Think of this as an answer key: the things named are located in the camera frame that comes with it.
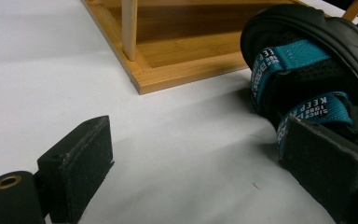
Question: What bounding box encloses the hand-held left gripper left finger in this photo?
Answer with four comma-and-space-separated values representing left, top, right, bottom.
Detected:
36, 115, 116, 224

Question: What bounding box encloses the wooden shoe rack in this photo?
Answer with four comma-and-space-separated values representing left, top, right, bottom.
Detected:
80, 0, 358, 96

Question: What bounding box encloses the black sandal with teal straps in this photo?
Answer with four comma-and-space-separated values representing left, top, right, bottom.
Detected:
240, 3, 358, 157

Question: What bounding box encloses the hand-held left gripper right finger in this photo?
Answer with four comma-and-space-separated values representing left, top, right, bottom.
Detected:
279, 117, 358, 224

